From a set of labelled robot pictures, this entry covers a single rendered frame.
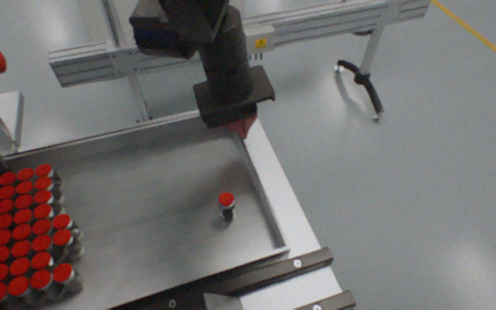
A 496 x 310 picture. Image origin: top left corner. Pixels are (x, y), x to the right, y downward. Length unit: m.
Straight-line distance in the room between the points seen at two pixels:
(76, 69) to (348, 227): 1.22
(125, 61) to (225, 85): 1.04
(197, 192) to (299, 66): 1.75
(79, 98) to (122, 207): 1.67
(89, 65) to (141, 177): 0.95
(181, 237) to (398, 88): 1.86
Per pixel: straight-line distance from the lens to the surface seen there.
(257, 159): 0.55
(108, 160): 0.59
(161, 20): 0.41
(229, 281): 0.44
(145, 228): 0.50
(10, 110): 0.75
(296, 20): 1.55
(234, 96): 0.45
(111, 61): 1.45
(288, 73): 2.14
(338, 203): 1.58
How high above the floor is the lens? 1.31
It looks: 52 degrees down
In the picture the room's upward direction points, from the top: straight up
